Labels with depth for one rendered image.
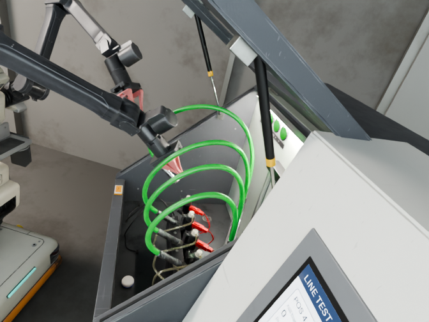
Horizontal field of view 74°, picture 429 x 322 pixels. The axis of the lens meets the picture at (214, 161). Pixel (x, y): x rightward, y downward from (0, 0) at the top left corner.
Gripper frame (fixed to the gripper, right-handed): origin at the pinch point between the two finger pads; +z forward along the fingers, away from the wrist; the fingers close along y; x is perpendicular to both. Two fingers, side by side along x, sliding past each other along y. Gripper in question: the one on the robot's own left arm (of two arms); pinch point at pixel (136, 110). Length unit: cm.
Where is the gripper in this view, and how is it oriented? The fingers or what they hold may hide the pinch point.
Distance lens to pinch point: 104.7
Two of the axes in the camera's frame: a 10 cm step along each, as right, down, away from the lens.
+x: -8.5, 3.8, 3.6
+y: 3.1, -1.9, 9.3
